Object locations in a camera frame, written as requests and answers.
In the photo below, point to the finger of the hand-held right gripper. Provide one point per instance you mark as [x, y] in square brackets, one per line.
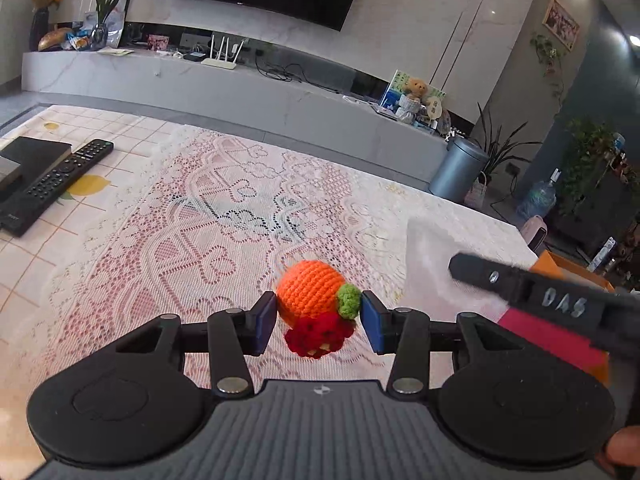
[530, 292]

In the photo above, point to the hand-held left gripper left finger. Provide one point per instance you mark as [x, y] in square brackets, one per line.
[264, 322]

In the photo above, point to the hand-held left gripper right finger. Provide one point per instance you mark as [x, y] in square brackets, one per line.
[374, 322]

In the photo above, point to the orange box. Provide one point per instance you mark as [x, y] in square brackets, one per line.
[565, 270]

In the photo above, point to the red crochet toy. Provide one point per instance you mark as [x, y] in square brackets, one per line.
[320, 332]

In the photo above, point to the orange crochet fruit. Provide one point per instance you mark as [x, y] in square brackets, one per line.
[307, 287]

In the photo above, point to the white crinkled cloth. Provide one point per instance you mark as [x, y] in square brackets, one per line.
[430, 255]

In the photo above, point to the pink stool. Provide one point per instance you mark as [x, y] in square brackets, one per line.
[534, 232]

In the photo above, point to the blue water jug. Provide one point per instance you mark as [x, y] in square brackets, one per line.
[537, 197]

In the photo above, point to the white gift bag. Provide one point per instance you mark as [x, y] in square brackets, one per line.
[476, 192]

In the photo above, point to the pink white lace tablecloth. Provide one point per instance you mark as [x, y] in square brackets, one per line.
[175, 240]

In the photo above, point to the grey round trash can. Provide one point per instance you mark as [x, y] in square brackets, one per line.
[457, 170]

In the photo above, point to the bushy potted plant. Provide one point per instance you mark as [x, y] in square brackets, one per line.
[592, 160]

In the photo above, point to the long leaf potted plant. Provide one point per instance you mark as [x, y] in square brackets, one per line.
[505, 145]

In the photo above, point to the wooden fan ornament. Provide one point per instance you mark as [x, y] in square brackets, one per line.
[434, 109]

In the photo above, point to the brown teddy bear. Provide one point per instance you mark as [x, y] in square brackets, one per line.
[416, 92]

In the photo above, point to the green picture book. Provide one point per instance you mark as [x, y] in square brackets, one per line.
[392, 92]

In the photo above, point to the hanging vine plant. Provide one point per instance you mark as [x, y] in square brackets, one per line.
[549, 60]

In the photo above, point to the checked lemon print tablecloth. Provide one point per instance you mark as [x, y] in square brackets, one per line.
[30, 280]

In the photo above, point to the grey marble television console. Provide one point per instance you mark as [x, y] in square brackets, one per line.
[200, 90]

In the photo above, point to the black remote control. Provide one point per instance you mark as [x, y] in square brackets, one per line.
[55, 185]

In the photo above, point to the white router with antennas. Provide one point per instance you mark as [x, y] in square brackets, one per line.
[222, 62]

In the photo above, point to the black set-top box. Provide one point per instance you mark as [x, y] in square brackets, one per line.
[194, 56]

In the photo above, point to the black flat box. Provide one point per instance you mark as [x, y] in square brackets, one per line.
[35, 152]

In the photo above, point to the grey box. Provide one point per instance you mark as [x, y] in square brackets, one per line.
[9, 172]

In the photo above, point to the pink card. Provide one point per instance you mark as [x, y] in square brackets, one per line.
[158, 42]

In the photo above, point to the yellow paper sheet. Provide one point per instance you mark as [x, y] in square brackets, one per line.
[116, 51]

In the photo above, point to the snack packets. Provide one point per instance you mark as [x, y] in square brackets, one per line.
[79, 40]

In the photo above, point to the green plant in glass vase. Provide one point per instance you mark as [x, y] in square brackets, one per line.
[102, 10]

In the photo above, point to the golden oval ornament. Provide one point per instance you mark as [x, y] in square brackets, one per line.
[54, 40]

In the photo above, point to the dark vase with yellow flowers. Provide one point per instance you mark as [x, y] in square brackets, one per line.
[42, 20]

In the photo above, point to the framed wall picture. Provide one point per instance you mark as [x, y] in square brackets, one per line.
[561, 24]

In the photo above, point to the white picture frame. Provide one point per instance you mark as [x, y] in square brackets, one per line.
[120, 15]

